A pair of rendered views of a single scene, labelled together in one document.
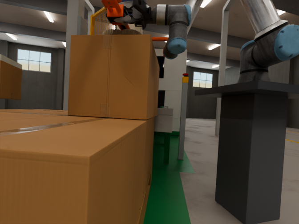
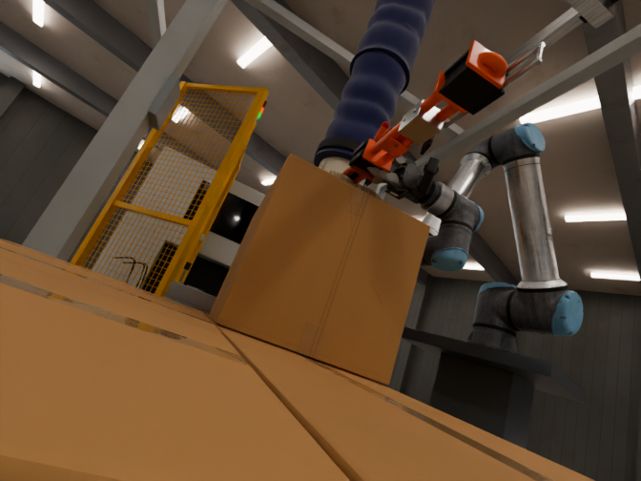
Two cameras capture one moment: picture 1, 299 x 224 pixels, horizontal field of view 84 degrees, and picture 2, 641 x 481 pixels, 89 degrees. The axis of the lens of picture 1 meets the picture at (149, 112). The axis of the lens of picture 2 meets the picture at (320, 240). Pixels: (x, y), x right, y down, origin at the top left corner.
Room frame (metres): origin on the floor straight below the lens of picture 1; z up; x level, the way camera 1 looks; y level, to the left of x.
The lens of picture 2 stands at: (0.17, 0.53, 0.57)
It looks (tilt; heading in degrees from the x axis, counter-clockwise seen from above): 17 degrees up; 338
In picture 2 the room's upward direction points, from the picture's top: 21 degrees clockwise
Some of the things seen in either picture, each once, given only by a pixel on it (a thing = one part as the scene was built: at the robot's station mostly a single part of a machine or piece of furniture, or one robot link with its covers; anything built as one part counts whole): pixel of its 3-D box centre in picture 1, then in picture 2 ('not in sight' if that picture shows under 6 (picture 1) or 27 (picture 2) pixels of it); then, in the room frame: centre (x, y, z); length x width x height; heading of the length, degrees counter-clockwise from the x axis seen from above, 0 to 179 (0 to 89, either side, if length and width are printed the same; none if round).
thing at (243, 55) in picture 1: (255, 57); (499, 307); (1.02, -0.63, 0.95); 0.17 x 0.15 x 0.18; 4
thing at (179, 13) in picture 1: (178, 16); (458, 212); (0.83, -0.12, 1.07); 0.12 x 0.09 x 0.10; 84
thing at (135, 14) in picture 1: (144, 15); (411, 185); (0.85, 0.05, 1.07); 0.12 x 0.09 x 0.08; 84
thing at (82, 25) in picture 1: (82, 30); (165, 102); (2.31, 0.98, 1.62); 0.20 x 0.05 x 0.30; 175
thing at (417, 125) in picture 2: not in sight; (421, 123); (0.65, 0.21, 1.07); 0.07 x 0.07 x 0.04; 83
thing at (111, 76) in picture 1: (124, 85); (300, 277); (1.10, 0.17, 0.75); 0.60 x 0.40 x 0.40; 173
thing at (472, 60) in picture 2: not in sight; (468, 79); (0.52, 0.24, 1.07); 0.08 x 0.07 x 0.05; 173
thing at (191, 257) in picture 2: not in sight; (197, 241); (3.29, 0.39, 1.05); 1.17 x 0.10 x 2.10; 175
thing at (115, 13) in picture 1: (117, 15); (371, 160); (0.87, 0.19, 1.07); 0.10 x 0.08 x 0.06; 83
